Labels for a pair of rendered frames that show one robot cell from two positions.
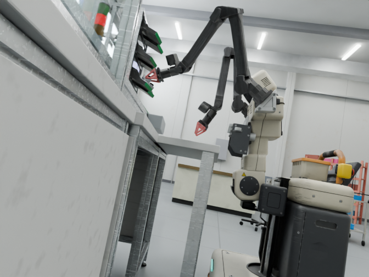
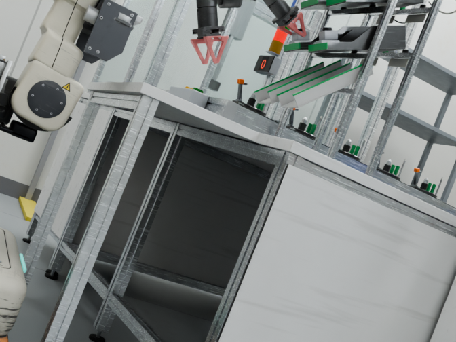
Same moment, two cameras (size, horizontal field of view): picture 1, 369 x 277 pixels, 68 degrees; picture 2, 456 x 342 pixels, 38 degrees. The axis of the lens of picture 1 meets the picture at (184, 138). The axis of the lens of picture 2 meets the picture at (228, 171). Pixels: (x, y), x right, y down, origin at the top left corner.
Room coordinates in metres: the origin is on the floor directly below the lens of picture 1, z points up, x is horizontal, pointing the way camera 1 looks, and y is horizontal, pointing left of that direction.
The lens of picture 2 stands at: (3.52, -0.84, 0.70)
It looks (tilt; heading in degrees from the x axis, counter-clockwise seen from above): 1 degrees up; 150
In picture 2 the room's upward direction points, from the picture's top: 22 degrees clockwise
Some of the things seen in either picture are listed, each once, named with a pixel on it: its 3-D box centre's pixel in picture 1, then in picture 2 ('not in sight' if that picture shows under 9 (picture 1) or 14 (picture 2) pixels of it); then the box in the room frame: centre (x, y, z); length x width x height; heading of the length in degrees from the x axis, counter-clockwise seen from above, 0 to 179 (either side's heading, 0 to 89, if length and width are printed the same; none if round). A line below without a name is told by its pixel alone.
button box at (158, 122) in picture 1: (156, 124); (186, 98); (1.29, 0.15, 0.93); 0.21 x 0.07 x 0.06; 0
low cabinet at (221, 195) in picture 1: (216, 188); not in sight; (6.93, -1.01, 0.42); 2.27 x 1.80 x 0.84; 172
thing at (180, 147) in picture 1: (155, 145); (203, 126); (1.50, 0.15, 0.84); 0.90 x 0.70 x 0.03; 172
